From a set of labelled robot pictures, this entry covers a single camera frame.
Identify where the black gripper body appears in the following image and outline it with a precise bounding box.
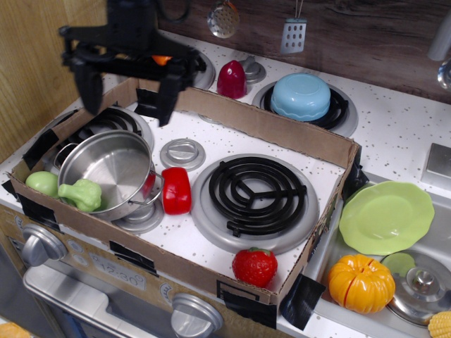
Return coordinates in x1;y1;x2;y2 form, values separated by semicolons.
58;1;197;79

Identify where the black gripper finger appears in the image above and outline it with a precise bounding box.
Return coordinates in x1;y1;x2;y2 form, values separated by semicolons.
74;65;103;115
157;75;183;127

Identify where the light green toy broccoli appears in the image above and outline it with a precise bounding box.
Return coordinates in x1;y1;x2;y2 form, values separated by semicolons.
58;179;101;213

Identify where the stainless steel pot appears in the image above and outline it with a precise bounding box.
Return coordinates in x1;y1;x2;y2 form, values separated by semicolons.
58;130;164;221

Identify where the steel pot lid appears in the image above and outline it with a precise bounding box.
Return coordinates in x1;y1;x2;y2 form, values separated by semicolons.
381;250;450;327

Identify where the orange toy carrot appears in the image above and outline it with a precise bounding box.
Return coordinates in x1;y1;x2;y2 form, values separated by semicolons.
152;55;173;66

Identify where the front left black burner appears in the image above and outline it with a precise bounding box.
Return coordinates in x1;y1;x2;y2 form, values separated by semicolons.
43;106;154;172

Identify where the dark red toy vegetable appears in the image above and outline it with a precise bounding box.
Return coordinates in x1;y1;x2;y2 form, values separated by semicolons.
216;60;247;99

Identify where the silver centre stove knob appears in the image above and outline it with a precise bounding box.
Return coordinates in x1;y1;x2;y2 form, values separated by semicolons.
160;138;206;171

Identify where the silver stove knob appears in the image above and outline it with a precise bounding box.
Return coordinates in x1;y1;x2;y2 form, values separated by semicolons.
240;56;266;85
112;201;164;234
160;138;206;171

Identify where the hanging metal strainer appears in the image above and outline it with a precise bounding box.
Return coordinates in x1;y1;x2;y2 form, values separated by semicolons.
207;1;240;39

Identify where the silver back stove knob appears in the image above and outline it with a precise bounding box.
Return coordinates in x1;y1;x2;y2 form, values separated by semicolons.
240;56;266;85

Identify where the red toy pepper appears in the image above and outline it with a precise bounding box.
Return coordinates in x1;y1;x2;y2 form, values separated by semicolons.
161;167;192;215

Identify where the green toy apple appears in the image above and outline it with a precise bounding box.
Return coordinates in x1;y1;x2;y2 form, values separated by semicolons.
25;171;58;199

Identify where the hanging grey spatula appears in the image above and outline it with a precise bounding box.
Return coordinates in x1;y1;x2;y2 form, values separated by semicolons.
280;1;307;55

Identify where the silver front stove knob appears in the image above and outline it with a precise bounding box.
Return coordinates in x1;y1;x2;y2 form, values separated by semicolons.
112;201;164;234

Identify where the light blue plastic bowl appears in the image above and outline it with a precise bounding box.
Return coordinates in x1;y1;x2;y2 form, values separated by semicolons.
270;73;331;122

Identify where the front right black burner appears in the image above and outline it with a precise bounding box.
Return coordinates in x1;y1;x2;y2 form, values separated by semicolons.
191;154;319;254

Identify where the left oven knob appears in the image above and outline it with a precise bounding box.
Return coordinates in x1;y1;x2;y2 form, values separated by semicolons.
22;224;68;267

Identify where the oven knob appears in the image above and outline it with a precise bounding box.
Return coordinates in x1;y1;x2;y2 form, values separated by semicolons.
171;293;223;338
22;224;68;267

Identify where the oven clock display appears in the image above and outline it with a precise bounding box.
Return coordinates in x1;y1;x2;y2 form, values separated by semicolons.
89;253;147;291

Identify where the red toy strawberry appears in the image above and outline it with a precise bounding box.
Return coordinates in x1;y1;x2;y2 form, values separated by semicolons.
232;247;278;288

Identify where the right oven knob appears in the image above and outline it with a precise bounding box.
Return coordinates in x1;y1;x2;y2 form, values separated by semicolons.
171;293;223;338

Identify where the green plastic plate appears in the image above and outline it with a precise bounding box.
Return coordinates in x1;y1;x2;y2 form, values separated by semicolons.
339;181;435;256

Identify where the orange toy at corner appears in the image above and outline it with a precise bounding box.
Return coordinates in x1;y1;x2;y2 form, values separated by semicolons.
0;323;30;338

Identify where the silver faucet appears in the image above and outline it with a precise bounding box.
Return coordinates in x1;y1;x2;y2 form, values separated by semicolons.
427;11;450;91

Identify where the orange toy pumpkin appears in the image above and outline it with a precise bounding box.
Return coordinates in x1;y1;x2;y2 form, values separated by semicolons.
327;254;396;314

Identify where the yellow toy corn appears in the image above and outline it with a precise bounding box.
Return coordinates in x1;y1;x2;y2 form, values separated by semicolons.
428;311;451;338

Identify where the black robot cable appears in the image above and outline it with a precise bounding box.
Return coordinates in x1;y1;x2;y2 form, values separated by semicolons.
156;0;193;24

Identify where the silver oven door handle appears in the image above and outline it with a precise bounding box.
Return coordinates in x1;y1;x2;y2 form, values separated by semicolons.
23;265;175;337

